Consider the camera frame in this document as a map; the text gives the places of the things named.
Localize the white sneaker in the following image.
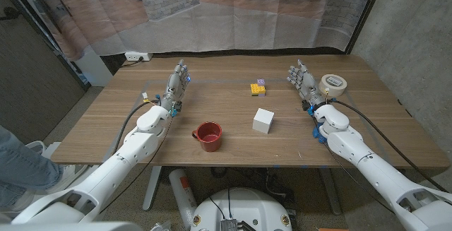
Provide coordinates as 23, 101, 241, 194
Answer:
44, 163, 89, 194

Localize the beige masking tape roll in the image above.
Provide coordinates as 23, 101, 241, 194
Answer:
319, 73, 348, 97

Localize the black backdrop stand pole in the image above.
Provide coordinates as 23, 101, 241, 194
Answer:
344, 0, 388, 55
0, 0, 91, 91

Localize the white cube block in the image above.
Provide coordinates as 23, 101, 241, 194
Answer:
251, 107, 275, 135

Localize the white power strip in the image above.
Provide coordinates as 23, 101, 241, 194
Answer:
124, 51, 154, 62

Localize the white cylinder with orange label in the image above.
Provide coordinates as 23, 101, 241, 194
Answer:
168, 168, 198, 230

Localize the grey table leg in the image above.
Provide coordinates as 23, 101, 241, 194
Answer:
142, 166, 162, 212
319, 169, 343, 216

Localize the white robot torso edge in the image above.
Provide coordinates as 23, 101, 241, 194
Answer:
0, 221, 144, 231

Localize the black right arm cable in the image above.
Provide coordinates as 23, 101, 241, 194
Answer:
326, 98, 449, 193

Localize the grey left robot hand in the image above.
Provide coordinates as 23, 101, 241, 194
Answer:
159, 59, 191, 114

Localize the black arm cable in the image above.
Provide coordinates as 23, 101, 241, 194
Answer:
326, 98, 449, 193
112, 100, 160, 154

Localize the person's leg in jeans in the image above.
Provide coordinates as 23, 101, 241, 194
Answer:
0, 124, 64, 209

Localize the white panel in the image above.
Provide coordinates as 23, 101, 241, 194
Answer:
76, 45, 114, 88

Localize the red ceramic mug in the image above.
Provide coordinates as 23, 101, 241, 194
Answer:
191, 121, 223, 153

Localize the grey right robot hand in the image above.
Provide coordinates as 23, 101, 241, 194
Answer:
286, 59, 328, 107

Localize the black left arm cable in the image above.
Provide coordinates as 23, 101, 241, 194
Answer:
112, 100, 160, 154

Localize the printed room backdrop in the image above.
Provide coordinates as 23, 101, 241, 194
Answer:
6, 0, 381, 61

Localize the yellow toy brick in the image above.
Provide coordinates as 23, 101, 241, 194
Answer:
250, 83, 267, 97

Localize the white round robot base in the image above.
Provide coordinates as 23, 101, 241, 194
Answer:
190, 187, 293, 231

